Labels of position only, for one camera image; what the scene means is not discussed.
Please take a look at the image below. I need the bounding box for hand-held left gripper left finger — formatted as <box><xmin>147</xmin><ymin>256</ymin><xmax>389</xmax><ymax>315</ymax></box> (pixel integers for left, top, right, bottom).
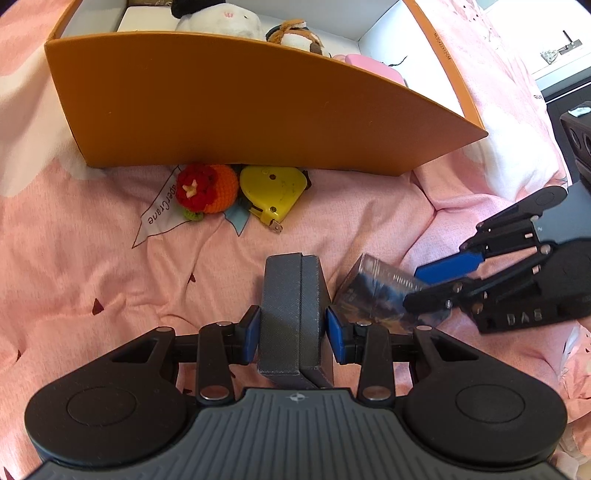
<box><xmin>111</xmin><ymin>305</ymin><xmax>262</xmax><ymax>402</ymax></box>

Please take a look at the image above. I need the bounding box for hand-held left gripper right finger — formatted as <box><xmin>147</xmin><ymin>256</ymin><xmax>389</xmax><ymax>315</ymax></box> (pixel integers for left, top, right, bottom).
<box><xmin>324</xmin><ymin>305</ymin><xmax>467</xmax><ymax>402</ymax></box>

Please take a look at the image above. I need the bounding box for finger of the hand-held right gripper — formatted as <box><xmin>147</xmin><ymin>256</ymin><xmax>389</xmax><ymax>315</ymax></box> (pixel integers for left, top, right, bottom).
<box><xmin>414</xmin><ymin>203</ymin><xmax>541</xmax><ymax>284</ymax></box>
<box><xmin>403</xmin><ymin>247</ymin><xmax>555</xmax><ymax>312</ymax></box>

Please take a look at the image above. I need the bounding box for dark grey plastic case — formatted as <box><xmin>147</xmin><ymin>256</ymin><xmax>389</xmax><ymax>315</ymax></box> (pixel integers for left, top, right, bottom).
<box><xmin>256</xmin><ymin>253</ymin><xmax>335</xmax><ymax>391</ymax></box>

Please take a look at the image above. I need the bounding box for clear card deck box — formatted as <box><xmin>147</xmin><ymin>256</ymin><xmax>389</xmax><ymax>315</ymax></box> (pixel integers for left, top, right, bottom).
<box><xmin>332</xmin><ymin>253</ymin><xmax>451</xmax><ymax>334</ymax></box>

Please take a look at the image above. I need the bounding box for orange storage box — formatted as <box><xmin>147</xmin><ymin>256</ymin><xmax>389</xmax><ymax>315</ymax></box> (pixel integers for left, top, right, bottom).
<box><xmin>45</xmin><ymin>0</ymin><xmax>489</xmax><ymax>177</ymax></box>

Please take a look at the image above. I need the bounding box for black speaker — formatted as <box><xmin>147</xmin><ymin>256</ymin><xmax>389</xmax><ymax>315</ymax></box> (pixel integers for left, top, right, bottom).
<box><xmin>560</xmin><ymin>107</ymin><xmax>591</xmax><ymax>174</ymax></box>

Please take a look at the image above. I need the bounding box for orange crocheted fruit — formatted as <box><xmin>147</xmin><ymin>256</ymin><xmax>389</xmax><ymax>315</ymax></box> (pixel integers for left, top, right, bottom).
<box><xmin>175</xmin><ymin>162</ymin><xmax>240</xmax><ymax>223</ymax></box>

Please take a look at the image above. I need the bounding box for yellow tape measure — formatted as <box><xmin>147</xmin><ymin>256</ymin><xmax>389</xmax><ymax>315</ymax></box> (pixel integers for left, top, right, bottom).
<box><xmin>239</xmin><ymin>165</ymin><xmax>309</xmax><ymax>234</ymax></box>

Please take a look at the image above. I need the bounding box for pink printed bed sheet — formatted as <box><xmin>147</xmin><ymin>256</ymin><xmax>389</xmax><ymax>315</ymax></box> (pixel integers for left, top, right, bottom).
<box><xmin>0</xmin><ymin>0</ymin><xmax>591</xmax><ymax>480</ymax></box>

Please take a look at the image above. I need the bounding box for white desk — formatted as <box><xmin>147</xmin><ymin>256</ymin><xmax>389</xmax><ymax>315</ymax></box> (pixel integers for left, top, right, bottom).
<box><xmin>531</xmin><ymin>28</ymin><xmax>591</xmax><ymax>100</ymax></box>

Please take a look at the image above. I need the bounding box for pink plastic case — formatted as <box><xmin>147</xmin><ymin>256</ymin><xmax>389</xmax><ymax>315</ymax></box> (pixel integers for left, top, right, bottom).
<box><xmin>332</xmin><ymin>53</ymin><xmax>409</xmax><ymax>86</ymax></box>

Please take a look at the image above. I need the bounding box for brown and white plush toy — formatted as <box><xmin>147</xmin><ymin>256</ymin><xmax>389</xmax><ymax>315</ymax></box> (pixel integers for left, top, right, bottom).
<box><xmin>265</xmin><ymin>18</ymin><xmax>333</xmax><ymax>58</ymax></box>

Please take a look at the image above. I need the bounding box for white and black plush toy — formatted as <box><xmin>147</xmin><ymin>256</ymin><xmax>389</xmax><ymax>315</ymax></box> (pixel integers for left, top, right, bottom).
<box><xmin>170</xmin><ymin>0</ymin><xmax>265</xmax><ymax>40</ymax></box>

